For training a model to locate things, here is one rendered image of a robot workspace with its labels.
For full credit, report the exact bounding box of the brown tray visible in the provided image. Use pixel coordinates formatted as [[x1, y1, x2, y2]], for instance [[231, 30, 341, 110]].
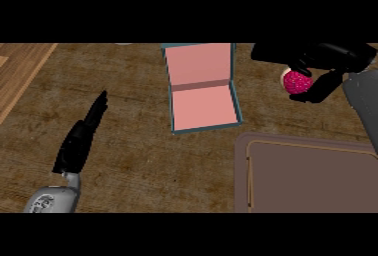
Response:
[[231, 131, 378, 214]]

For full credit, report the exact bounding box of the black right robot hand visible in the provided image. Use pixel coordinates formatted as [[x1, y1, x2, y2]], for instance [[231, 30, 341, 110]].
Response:
[[249, 42, 378, 104]]

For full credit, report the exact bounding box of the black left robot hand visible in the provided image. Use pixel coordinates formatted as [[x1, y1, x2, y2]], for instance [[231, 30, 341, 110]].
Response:
[[51, 89, 109, 175]]

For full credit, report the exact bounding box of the pale wooden board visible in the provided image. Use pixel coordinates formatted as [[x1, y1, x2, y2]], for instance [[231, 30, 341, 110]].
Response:
[[0, 42, 59, 126]]

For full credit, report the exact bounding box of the pink and teal cardboard box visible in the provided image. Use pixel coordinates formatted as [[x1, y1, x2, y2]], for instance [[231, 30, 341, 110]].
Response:
[[159, 42, 245, 136]]

